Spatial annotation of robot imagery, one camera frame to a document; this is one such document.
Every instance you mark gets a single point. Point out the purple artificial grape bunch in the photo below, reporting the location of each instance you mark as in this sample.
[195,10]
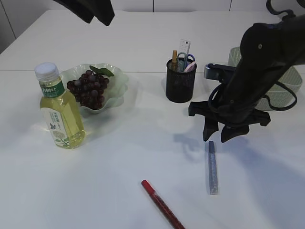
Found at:
[89,88]

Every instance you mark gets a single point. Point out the red glitter pen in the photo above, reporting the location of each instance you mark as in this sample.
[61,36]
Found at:
[161,205]

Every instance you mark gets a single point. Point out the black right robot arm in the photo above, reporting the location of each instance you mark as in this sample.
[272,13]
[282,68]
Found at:
[267,52]

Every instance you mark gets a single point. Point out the pink scissors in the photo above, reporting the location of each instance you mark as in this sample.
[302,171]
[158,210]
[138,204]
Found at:
[190,67]

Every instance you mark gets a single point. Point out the green wavy glass plate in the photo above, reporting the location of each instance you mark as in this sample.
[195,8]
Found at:
[113,93]

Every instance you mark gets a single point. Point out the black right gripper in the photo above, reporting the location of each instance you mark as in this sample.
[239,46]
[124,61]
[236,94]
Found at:
[236,114]

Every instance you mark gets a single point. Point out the black mesh pen holder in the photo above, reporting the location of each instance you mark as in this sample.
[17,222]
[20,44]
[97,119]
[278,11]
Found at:
[179,85]

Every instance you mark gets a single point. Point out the yellow tea bottle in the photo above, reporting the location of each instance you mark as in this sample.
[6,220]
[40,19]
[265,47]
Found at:
[59,108]

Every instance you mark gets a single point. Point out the blue scissors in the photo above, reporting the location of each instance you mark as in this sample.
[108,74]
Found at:
[184,60]

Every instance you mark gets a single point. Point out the silver glitter pen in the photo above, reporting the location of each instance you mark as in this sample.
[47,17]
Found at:
[212,169]

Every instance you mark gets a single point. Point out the gold glitter pen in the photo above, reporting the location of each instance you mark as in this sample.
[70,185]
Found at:
[174,60]

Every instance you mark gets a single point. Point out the clear plastic ruler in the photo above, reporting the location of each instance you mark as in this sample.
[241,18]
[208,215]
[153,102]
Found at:
[184,46]

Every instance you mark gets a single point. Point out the green woven plastic basket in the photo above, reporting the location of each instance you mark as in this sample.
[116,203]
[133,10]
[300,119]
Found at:
[279,97]

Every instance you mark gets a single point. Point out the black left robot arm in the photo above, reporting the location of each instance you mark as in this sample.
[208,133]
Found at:
[88,9]

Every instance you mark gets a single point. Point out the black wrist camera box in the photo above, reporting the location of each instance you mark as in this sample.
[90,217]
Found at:
[218,72]

